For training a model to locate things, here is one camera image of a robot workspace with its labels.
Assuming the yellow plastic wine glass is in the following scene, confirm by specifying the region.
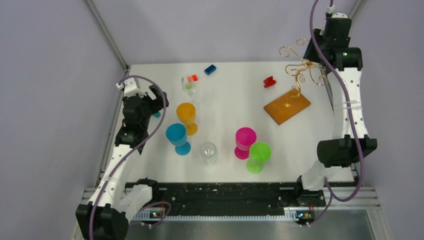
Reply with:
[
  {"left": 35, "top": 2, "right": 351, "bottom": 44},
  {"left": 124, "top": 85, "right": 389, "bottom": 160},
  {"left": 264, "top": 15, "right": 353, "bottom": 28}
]
[{"left": 176, "top": 102, "right": 198, "bottom": 136}]

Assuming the blue plastic wine glass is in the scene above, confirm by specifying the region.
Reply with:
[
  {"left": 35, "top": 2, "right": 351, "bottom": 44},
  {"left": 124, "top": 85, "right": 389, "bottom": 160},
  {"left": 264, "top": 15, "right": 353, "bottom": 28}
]
[{"left": 165, "top": 123, "right": 191, "bottom": 156}]

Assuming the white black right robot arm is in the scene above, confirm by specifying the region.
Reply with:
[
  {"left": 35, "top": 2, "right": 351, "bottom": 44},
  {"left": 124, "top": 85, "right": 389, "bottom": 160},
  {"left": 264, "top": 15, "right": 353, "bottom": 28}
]
[{"left": 293, "top": 13, "right": 378, "bottom": 206}]

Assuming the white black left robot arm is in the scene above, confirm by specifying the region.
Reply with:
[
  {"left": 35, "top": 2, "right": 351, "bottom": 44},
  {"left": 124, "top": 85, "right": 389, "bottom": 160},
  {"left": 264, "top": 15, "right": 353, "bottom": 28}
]
[{"left": 75, "top": 84, "right": 169, "bottom": 240}]

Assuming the clear tall wine glass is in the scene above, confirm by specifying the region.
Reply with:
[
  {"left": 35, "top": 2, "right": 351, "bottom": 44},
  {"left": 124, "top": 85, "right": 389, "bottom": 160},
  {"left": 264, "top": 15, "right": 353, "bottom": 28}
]
[{"left": 181, "top": 74, "right": 200, "bottom": 110}]

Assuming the pink plastic wine glass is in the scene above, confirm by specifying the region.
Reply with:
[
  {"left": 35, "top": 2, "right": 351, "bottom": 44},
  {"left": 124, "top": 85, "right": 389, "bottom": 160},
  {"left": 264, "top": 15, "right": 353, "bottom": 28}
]
[{"left": 234, "top": 127, "right": 257, "bottom": 160}]

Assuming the green plastic wine glass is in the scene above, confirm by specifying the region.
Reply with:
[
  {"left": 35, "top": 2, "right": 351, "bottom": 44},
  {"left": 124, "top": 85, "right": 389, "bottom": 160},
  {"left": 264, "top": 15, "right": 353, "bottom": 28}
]
[{"left": 246, "top": 142, "right": 272, "bottom": 174}]

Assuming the teal toy block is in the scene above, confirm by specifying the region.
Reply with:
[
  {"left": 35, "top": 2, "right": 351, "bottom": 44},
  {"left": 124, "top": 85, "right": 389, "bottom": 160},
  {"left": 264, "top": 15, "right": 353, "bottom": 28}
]
[{"left": 151, "top": 112, "right": 161, "bottom": 119}]

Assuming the light green toy block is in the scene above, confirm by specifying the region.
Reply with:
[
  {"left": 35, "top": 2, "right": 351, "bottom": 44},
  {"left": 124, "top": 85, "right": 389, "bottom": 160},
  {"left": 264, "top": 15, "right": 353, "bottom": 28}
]
[{"left": 184, "top": 82, "right": 194, "bottom": 91}]

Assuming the orange red toy block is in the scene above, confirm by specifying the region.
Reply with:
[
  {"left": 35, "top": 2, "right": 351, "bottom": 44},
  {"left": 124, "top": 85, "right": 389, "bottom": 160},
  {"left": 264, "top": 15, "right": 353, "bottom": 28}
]
[{"left": 187, "top": 74, "right": 198, "bottom": 83}]

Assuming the red toy brick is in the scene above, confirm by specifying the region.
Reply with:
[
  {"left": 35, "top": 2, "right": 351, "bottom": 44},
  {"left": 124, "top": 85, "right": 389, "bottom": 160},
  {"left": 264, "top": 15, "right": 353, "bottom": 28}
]
[{"left": 263, "top": 76, "right": 277, "bottom": 88}]

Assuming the blue toy brick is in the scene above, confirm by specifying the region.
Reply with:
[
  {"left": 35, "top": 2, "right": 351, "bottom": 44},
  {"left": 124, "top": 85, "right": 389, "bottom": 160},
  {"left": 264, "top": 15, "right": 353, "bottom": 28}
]
[{"left": 204, "top": 64, "right": 217, "bottom": 76}]

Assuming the clear glass tumbler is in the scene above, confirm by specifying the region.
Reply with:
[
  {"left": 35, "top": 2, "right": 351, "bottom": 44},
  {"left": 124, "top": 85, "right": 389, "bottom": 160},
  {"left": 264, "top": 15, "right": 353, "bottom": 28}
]
[{"left": 200, "top": 142, "right": 218, "bottom": 165}]

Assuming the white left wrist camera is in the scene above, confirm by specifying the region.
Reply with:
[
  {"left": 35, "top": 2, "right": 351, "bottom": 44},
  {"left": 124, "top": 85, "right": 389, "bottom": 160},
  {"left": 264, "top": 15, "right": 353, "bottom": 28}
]
[{"left": 116, "top": 77, "right": 143, "bottom": 98}]

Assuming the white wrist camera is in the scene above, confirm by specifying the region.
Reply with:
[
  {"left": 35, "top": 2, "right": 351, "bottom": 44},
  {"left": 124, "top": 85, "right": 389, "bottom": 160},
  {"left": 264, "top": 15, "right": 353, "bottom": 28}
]
[
  {"left": 325, "top": 5, "right": 349, "bottom": 20},
  {"left": 116, "top": 77, "right": 143, "bottom": 98}
]

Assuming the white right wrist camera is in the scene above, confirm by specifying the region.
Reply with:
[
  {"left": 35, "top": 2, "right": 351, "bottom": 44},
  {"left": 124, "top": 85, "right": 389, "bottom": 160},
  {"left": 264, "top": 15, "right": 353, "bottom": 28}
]
[{"left": 325, "top": 5, "right": 349, "bottom": 20}]

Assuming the gold wire glass rack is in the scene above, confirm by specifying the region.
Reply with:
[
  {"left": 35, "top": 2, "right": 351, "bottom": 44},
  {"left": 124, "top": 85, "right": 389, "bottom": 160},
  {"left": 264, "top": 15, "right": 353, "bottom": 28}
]
[{"left": 263, "top": 45, "right": 329, "bottom": 125}]

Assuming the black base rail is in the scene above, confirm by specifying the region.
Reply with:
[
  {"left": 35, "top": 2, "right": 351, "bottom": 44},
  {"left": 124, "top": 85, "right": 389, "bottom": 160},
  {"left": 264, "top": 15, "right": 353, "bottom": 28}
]
[{"left": 124, "top": 181, "right": 327, "bottom": 220}]

